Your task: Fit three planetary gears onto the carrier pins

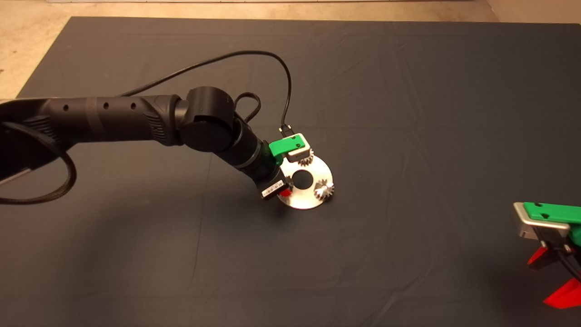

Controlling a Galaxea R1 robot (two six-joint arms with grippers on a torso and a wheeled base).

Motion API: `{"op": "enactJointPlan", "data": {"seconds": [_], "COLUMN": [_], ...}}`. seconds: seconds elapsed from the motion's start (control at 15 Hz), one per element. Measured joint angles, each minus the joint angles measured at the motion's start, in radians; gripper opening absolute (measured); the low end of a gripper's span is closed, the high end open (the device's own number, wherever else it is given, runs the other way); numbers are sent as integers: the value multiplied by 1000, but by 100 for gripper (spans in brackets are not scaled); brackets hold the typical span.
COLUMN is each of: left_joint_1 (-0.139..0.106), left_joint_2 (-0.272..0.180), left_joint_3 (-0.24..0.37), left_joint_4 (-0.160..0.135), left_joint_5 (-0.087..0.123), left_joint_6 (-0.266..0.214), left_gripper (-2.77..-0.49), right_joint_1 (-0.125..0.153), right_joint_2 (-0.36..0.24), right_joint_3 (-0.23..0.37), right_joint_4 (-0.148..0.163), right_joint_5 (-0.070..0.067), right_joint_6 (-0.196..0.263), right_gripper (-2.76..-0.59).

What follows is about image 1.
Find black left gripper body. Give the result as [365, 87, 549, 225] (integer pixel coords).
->
[249, 157, 293, 201]

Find dark grey table cloth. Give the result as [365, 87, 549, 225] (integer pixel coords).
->
[0, 17, 581, 327]

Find black braided cable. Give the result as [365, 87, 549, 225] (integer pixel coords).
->
[0, 122, 77, 205]
[234, 92, 262, 123]

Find round metal carrier plate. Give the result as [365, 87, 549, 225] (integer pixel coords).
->
[277, 154, 333, 210]

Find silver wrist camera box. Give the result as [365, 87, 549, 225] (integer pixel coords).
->
[286, 140, 314, 163]
[513, 202, 571, 240]

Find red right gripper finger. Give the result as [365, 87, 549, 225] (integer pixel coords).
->
[527, 247, 547, 266]
[544, 278, 581, 309]

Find bright green camera mount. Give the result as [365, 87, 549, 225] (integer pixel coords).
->
[523, 202, 581, 248]
[269, 133, 304, 166]

